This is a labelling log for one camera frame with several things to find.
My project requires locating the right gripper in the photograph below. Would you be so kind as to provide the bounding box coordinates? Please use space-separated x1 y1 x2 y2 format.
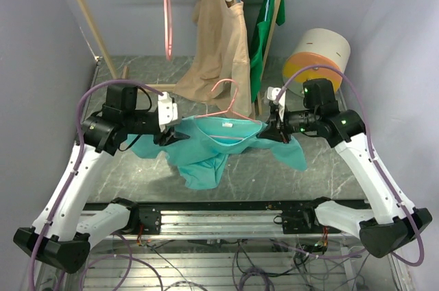
257 104 320 144

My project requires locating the teal t shirt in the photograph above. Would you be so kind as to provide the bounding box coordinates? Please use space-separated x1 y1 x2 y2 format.
127 116 307 190

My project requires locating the pink wire hanger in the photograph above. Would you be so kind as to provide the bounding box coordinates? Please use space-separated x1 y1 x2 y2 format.
194 78 261 124

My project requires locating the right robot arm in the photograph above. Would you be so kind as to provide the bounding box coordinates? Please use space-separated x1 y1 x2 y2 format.
258 78 432 258

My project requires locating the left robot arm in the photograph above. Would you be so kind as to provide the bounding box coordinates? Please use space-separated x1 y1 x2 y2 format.
13 79 185 274

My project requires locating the beige hanging shirt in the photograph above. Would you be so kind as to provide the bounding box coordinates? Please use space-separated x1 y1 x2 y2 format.
174 0 252 116

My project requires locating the green hanging shirt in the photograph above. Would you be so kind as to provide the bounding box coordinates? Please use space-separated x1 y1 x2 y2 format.
249 0 275 102

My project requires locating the pink hanger on rack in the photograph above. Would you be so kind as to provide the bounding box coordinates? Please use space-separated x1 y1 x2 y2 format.
163 0 173 60

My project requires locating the round drawer cabinet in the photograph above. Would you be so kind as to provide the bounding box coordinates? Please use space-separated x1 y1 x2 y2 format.
283 28 351 97

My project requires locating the wooden clothes rack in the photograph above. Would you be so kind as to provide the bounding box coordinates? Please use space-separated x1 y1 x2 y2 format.
58 0 291 115

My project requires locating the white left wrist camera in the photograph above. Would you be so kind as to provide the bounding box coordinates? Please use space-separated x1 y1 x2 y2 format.
157 92 181 132

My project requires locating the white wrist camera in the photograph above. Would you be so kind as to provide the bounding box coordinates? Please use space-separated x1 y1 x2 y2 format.
157 92 181 132
264 86 286 119

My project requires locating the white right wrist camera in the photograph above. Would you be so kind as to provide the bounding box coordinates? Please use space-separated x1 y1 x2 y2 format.
264 86 286 119

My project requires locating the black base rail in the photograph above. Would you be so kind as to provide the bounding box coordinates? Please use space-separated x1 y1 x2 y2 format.
82 198 364 236

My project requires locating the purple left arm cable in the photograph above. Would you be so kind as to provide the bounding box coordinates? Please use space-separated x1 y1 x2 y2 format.
27 80 165 291

